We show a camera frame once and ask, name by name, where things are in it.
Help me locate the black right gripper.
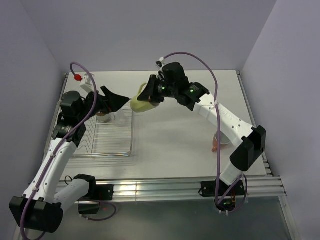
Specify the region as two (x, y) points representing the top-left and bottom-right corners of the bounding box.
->
(138, 74), (178, 103)

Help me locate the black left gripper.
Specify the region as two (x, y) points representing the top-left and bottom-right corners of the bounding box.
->
(77, 86), (129, 123)

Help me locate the yellow-green ceramic mug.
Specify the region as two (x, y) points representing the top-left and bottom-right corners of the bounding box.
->
(130, 82), (160, 113)

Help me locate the brown and white paper cup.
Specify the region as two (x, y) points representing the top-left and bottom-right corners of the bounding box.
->
(95, 112), (113, 123)

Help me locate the large clear glass tumbler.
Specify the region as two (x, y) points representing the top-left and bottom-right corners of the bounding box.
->
(114, 107), (132, 127)

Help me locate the orange ceramic mug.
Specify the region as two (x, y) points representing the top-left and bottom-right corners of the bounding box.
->
(211, 132), (231, 153)

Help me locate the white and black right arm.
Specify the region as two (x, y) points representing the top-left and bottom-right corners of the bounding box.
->
(130, 61), (266, 195)

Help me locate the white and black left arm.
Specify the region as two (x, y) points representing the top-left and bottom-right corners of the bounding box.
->
(9, 86), (130, 233)

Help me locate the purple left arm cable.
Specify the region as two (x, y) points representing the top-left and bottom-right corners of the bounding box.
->
(18, 61), (118, 240)

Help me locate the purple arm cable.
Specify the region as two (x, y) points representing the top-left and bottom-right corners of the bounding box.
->
(162, 51), (249, 213)
(18, 61), (118, 240)

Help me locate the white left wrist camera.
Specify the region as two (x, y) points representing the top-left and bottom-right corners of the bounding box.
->
(73, 73), (95, 93)

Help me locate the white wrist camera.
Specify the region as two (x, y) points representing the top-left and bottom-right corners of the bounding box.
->
(73, 73), (95, 93)
(155, 57), (166, 69)

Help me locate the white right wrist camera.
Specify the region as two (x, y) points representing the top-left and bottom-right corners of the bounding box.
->
(155, 57), (166, 69)

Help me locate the metal wire dish rack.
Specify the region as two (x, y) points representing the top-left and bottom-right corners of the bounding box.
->
(71, 103), (134, 159)

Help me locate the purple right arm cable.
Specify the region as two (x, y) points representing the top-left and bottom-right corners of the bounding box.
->
(162, 51), (249, 213)

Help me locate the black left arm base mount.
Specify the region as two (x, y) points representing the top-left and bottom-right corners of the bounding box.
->
(77, 184), (117, 219)

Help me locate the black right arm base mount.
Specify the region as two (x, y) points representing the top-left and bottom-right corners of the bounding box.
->
(198, 180), (245, 212)

